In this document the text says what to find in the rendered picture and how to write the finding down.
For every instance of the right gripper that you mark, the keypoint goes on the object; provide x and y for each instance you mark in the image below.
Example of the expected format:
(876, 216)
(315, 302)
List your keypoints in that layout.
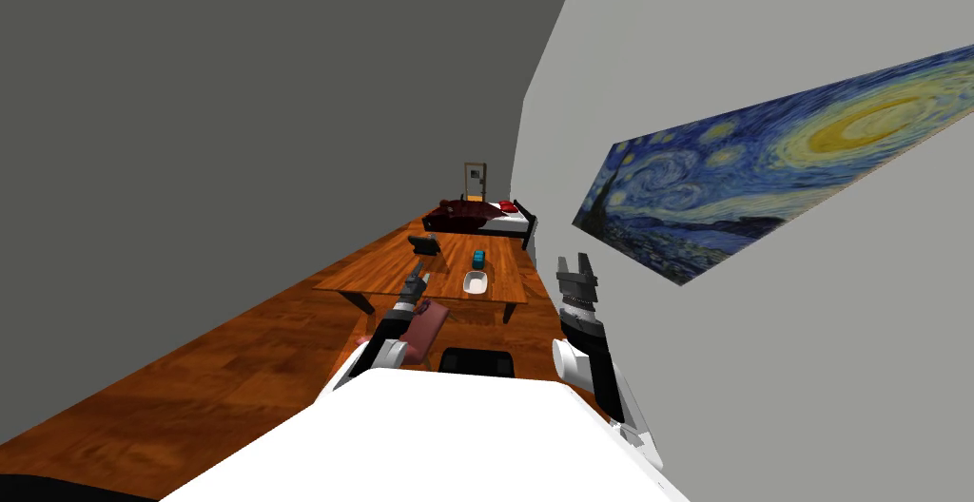
(579, 289)

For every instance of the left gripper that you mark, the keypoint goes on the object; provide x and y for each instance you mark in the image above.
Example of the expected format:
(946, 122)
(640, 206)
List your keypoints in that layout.
(413, 289)

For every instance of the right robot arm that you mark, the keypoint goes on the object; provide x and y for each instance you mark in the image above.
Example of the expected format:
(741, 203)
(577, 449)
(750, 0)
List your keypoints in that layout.
(590, 346)

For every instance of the black laptop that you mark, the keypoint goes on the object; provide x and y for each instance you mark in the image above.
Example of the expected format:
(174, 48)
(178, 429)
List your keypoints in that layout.
(424, 245)

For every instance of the brown wooden table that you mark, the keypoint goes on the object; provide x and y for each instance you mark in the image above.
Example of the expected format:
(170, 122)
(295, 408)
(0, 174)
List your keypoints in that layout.
(388, 270)

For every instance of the red-brown chair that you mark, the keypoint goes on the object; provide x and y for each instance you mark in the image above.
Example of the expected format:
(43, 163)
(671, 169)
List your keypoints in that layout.
(428, 327)

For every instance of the white bowl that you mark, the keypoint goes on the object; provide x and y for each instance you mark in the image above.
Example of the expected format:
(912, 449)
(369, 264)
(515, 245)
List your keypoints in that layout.
(475, 283)

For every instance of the blue mug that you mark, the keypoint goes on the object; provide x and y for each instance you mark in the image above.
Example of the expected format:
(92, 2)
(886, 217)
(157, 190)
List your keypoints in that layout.
(479, 259)

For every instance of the bed with dark red cover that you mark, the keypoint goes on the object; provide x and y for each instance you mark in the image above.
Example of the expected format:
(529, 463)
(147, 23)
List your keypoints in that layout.
(475, 217)

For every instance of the wooden framed door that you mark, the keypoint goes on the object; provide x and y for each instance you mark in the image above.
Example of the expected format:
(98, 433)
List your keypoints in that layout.
(475, 181)

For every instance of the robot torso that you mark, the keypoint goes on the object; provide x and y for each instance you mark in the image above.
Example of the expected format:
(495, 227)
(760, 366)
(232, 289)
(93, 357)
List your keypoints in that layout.
(456, 441)

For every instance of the blue and yellow swirl painting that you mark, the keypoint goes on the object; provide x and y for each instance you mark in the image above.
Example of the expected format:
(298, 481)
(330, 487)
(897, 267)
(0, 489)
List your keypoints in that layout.
(761, 175)

